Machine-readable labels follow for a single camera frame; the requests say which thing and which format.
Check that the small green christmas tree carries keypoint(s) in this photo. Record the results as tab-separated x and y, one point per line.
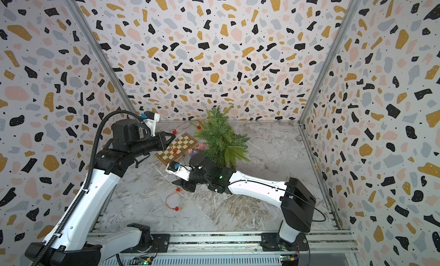
224	146

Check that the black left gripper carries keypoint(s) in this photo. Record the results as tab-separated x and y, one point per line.
163	143

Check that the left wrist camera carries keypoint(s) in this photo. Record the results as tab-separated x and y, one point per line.
151	117

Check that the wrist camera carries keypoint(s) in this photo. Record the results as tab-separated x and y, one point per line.
181	171
151	117

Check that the wooden folding chess board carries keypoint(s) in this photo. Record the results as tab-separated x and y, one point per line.
184	144

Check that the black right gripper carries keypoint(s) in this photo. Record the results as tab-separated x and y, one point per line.
185	184

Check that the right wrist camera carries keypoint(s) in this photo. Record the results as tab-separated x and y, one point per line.
181	171

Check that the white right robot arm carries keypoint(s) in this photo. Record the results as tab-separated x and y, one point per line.
292	197

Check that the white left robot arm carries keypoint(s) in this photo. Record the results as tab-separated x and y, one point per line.
66	244

